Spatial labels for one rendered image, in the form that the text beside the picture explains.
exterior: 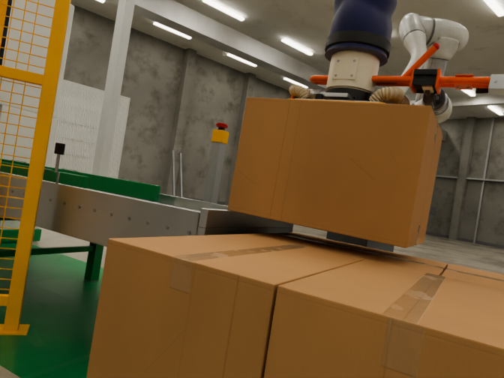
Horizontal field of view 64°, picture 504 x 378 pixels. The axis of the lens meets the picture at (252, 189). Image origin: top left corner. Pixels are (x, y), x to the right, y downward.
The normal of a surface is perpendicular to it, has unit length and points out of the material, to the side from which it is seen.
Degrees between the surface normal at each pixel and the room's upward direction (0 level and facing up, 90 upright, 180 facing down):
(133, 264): 90
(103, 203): 90
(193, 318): 90
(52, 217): 90
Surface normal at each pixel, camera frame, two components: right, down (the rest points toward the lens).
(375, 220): -0.49, -0.08
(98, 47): 0.64, 0.10
